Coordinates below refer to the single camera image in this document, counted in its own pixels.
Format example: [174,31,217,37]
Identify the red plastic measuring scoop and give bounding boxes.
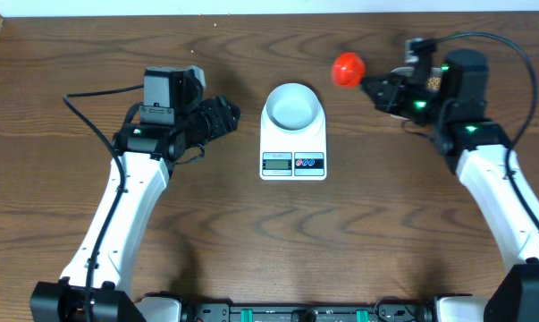
[332,53,366,88]

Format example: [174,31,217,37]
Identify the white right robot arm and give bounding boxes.
[360,49,539,321]

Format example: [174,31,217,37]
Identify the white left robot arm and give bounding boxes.
[29,65,240,321]

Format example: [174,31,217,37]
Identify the grey plastic bowl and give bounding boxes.
[265,83,323,131]

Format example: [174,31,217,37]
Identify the pile of soybeans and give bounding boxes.
[426,76,442,91]

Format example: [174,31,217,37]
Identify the white digital kitchen scale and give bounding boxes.
[259,107,328,181]

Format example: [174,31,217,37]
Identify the clear plastic container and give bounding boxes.
[390,66,442,123]

